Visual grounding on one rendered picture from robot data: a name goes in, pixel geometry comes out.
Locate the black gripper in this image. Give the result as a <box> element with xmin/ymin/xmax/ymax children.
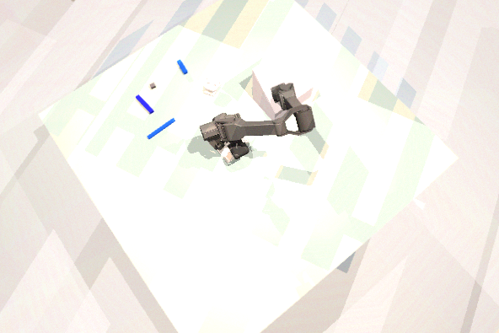
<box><xmin>212</xmin><ymin>113</ymin><xmax>250</xmax><ymax>159</ymax></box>

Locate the short blue bar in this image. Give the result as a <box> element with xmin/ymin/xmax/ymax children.
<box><xmin>177</xmin><ymin>60</ymin><xmax>188</xmax><ymax>75</ymax></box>

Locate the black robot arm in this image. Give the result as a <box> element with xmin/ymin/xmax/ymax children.
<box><xmin>199</xmin><ymin>83</ymin><xmax>316</xmax><ymax>150</ymax></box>

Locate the blue long bar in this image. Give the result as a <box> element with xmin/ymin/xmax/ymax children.
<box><xmin>148</xmin><ymin>118</ymin><xmax>175</xmax><ymax>139</ymax></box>

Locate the dark blue rectangular bar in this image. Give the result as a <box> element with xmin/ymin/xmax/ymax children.
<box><xmin>136</xmin><ymin>94</ymin><xmax>154</xmax><ymax>114</ymax></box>

